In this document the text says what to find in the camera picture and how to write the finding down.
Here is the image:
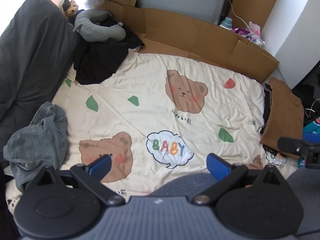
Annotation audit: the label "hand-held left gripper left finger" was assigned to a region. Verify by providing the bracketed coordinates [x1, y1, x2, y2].
[32, 154, 125, 207]

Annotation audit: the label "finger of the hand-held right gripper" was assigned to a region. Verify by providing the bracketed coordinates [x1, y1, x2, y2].
[277, 137, 310, 159]

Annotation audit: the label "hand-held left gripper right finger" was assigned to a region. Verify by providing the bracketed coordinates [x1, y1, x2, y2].
[192, 153, 288, 205]

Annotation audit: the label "blue denim pants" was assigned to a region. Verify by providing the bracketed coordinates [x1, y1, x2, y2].
[3, 102, 67, 193]

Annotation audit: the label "black clothes pile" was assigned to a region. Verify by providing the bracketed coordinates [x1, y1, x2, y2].
[73, 17, 145, 85]

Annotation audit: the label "teal printed blanket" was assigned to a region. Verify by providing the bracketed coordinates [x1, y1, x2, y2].
[297, 116, 320, 167]

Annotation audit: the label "brown folded garment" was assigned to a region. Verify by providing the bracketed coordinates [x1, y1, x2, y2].
[259, 77, 305, 159]

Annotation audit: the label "dark patterned folded garment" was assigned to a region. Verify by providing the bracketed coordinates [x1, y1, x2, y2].
[260, 82, 273, 135]

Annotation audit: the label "black bag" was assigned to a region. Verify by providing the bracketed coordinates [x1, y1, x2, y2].
[291, 84, 316, 107]

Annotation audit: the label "cream bear print blanket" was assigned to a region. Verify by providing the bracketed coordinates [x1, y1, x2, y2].
[51, 52, 298, 198]

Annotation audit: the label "white spotted plush cloth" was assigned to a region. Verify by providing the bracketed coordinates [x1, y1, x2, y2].
[4, 180, 23, 215]

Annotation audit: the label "purple and white refill pouch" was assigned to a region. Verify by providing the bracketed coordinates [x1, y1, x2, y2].
[232, 27, 265, 46]

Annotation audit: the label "pink bottle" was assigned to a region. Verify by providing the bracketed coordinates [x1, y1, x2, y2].
[249, 22, 262, 37]

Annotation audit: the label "dark grey duvet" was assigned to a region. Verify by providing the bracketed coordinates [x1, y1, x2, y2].
[0, 0, 80, 160]

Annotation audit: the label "grey neck pillow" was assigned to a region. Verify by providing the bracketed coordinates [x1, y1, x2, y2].
[72, 9, 127, 42]

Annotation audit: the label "detergent bottle with teal cap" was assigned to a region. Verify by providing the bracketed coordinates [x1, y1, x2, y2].
[219, 17, 234, 30]

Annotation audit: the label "low brown cardboard sheet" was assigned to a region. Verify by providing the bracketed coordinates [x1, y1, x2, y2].
[101, 0, 280, 83]

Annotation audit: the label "tall brown cardboard sheet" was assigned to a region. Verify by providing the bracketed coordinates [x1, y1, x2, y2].
[229, 0, 285, 29]

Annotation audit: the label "small teddy bear plush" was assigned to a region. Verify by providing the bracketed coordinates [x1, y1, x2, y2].
[62, 0, 78, 18]

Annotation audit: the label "thin white cables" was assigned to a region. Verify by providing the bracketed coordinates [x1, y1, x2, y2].
[304, 107, 319, 120]

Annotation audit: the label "white power cable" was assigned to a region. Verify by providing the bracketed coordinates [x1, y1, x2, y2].
[229, 0, 253, 29]

